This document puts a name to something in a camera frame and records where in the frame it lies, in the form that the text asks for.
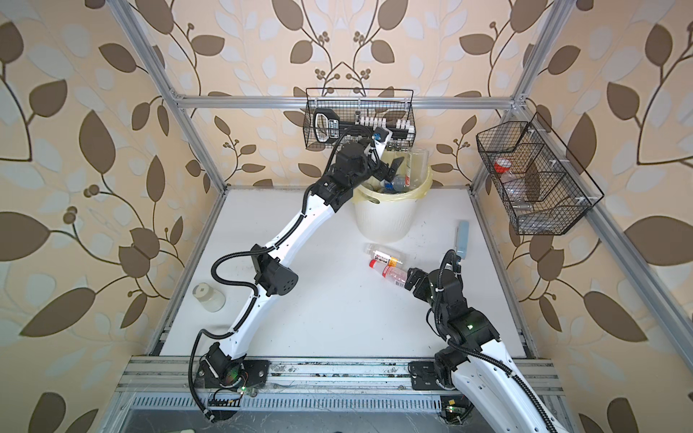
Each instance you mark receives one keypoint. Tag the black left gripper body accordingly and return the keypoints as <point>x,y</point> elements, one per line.
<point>366,165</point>

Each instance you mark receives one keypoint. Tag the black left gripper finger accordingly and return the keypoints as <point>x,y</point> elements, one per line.
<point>395,165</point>
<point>389,176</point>

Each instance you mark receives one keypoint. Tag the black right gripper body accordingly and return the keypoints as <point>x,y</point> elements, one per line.
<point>437,309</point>

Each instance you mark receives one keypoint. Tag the clear bottle red cap red print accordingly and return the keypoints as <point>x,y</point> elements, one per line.
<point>393,274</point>

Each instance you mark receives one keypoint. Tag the water bottle blue label white cap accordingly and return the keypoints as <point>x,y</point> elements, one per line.
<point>399,184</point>

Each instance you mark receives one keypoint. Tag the clear bottle green red neck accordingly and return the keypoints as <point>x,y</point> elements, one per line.
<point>417,168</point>

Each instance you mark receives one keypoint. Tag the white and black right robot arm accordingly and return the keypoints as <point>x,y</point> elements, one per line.
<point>475,361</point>

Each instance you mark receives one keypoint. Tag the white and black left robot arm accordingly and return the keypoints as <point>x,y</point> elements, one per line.
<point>223,355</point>

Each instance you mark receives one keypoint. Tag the yellow bin liner bag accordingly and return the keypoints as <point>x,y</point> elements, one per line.
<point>371,190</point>

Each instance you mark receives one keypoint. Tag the white ribbed waste bin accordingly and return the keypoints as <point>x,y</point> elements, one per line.
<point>386,218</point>

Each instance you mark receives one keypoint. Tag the black rack of white vials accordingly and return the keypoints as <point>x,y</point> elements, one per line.
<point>326,126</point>

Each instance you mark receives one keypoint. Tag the red capped item in basket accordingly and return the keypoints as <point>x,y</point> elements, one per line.
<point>502,165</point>

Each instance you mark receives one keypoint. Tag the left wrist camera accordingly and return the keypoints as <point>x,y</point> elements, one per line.
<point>359,140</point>

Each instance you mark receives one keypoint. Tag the black wire basket back wall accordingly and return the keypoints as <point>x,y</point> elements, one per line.
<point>373,100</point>

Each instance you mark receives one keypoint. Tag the black wire basket wall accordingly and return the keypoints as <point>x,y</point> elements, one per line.
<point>373,100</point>
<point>548,190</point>

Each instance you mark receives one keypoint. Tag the black wire basket right wall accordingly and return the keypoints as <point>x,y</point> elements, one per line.
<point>548,190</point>

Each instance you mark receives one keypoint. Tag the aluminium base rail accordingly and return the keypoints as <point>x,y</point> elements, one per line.
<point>293,384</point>

